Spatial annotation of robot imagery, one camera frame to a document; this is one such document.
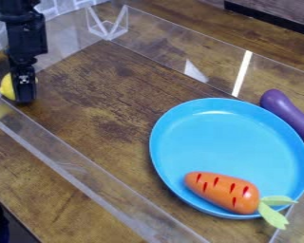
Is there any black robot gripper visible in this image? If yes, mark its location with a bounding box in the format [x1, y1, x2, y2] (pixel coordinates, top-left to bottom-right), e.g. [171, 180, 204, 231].
[0, 10, 48, 103]

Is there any yellow toy lemon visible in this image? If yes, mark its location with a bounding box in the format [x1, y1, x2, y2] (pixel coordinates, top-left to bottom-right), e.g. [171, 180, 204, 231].
[0, 73, 14, 101]

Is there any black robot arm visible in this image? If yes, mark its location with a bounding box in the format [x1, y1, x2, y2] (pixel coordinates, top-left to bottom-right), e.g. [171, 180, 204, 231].
[0, 0, 48, 103]

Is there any blue plastic tray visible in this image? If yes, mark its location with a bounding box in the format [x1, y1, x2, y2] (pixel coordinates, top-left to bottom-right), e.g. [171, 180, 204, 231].
[149, 98, 304, 219]

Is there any white patterned curtain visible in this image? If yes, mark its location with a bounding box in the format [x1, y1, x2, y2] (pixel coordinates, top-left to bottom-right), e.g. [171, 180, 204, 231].
[0, 0, 108, 50]

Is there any purple toy eggplant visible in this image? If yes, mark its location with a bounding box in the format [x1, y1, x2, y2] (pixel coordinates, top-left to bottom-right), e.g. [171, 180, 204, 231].
[260, 89, 304, 140]

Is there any orange toy carrot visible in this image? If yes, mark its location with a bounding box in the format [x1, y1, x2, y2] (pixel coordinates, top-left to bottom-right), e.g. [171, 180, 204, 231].
[184, 171, 296, 230]

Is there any dark wooden furniture piece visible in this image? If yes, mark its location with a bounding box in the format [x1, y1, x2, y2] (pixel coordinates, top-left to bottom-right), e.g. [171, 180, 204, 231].
[224, 0, 304, 34]

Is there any clear acrylic left wall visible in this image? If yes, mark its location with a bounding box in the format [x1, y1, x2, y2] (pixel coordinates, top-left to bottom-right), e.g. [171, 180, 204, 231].
[0, 18, 92, 93]

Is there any clear acrylic wall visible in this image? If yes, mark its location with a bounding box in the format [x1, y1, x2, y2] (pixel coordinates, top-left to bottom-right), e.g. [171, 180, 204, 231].
[87, 3, 304, 110]
[0, 97, 209, 243]
[0, 18, 92, 93]

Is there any clear acrylic back wall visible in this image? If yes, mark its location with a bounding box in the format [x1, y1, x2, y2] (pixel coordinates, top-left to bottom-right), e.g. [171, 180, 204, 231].
[87, 3, 304, 110]

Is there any clear acrylic front wall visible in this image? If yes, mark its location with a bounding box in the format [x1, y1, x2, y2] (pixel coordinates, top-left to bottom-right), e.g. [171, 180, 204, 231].
[0, 97, 209, 243]

